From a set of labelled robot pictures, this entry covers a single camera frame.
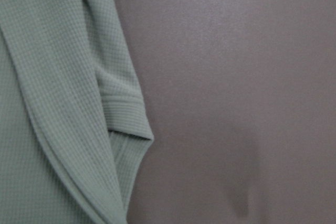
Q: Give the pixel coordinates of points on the olive green long-sleeve shirt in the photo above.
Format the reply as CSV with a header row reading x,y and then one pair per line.
x,y
74,128

